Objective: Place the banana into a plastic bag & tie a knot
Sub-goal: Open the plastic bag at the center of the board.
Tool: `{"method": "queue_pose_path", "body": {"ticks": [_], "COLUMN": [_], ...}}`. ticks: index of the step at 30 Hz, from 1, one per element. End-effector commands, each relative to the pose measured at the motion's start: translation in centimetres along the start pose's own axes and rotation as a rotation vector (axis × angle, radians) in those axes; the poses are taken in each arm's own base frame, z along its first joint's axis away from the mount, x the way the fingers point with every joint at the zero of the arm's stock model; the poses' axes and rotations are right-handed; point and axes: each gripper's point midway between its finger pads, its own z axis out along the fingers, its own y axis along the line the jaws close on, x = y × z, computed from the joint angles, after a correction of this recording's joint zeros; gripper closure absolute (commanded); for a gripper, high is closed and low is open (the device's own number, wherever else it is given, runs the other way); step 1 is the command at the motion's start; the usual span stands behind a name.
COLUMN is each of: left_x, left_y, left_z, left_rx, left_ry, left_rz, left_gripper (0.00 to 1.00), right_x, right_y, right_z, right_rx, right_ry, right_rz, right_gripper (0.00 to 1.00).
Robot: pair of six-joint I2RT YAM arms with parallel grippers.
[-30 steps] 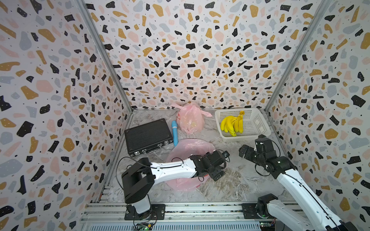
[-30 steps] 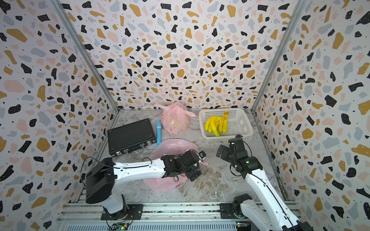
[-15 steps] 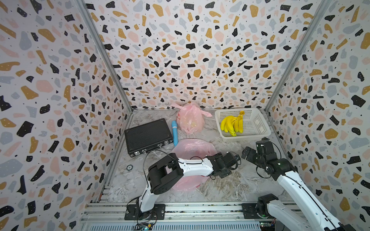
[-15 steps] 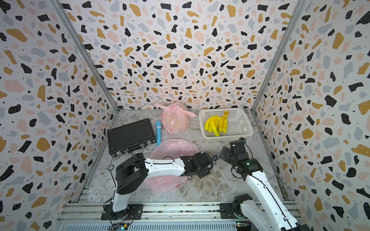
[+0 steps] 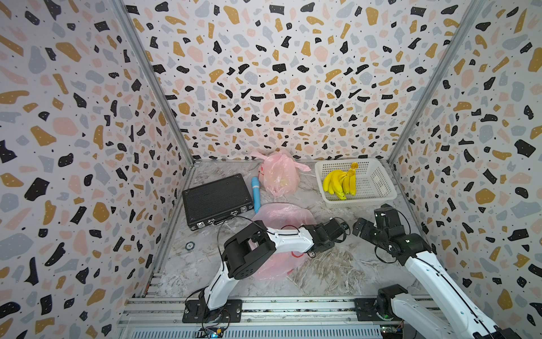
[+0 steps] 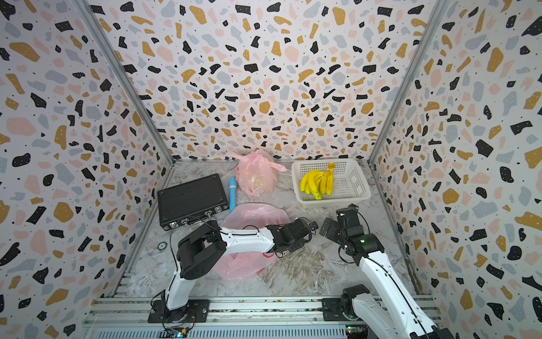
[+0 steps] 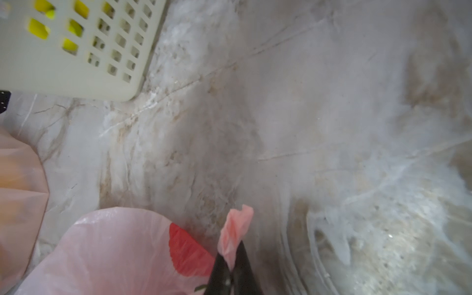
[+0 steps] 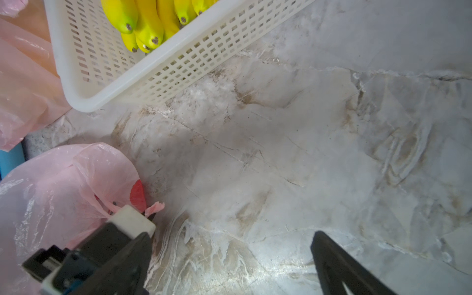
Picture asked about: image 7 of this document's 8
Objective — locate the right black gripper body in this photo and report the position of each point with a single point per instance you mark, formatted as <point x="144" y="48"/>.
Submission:
<point x="4" y="100"/>

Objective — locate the yellow banana bunch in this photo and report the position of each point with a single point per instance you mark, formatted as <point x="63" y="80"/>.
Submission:
<point x="79" y="25"/>

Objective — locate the white plastic basket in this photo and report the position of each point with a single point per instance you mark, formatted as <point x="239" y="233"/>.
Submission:
<point x="29" y="64"/>

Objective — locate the pink plastic bag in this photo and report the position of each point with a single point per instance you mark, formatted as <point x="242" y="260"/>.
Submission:
<point x="130" y="251"/>
<point x="24" y="197"/>

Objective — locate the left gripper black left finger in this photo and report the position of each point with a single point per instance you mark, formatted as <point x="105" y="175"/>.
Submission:
<point x="220" y="281"/>

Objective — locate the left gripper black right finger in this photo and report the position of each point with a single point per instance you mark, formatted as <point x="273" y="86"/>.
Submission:
<point x="244" y="281"/>

